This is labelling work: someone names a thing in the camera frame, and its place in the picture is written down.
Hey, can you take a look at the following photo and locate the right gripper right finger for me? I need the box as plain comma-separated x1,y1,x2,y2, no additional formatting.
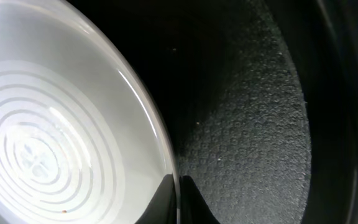
180,175,219,224

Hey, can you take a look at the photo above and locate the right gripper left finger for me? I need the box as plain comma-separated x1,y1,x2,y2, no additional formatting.
135,174,177,224

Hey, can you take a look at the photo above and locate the grey plate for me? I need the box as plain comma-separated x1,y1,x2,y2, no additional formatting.
0,1,180,224

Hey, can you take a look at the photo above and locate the round black tray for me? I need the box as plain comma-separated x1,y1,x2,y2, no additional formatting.
73,0,358,223

